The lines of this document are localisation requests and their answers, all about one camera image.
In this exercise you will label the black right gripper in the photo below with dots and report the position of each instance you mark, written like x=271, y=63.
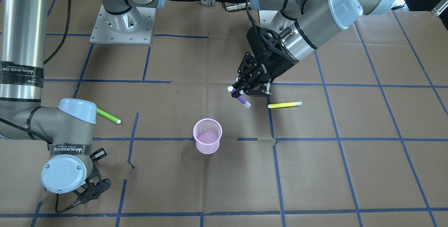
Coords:
x=97, y=177

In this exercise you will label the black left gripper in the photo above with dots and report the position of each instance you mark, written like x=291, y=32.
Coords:
x=279, y=65

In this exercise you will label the purple marker pen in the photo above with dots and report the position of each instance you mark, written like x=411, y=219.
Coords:
x=239, y=96

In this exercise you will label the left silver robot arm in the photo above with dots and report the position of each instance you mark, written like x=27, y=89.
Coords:
x=297, y=30

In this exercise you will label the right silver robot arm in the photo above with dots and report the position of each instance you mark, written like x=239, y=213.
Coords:
x=67, y=129

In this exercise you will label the pink mesh cup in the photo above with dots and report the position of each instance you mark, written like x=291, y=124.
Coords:
x=207, y=133

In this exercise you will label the yellow marker pen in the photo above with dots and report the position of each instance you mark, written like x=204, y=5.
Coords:
x=284, y=105

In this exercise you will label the green marker pen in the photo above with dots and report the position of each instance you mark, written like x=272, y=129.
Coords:
x=108, y=116

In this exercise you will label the brown paper table cover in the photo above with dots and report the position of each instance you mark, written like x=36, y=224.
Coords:
x=368, y=146

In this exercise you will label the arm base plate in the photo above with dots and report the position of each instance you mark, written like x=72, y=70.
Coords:
x=277, y=21
x=132, y=28

